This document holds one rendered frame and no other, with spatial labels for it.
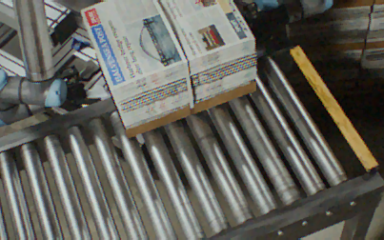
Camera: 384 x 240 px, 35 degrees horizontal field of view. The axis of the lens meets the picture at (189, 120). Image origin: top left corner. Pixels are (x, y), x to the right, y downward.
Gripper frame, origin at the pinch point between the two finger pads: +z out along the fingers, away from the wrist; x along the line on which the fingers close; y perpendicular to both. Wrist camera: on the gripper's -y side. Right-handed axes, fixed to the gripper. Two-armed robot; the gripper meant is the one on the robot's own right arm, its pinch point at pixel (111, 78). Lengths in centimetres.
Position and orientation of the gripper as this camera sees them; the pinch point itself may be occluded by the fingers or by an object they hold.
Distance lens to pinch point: 180.8
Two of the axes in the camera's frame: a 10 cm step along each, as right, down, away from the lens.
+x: -3.6, -7.5, 5.5
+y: -0.9, -5.6, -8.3
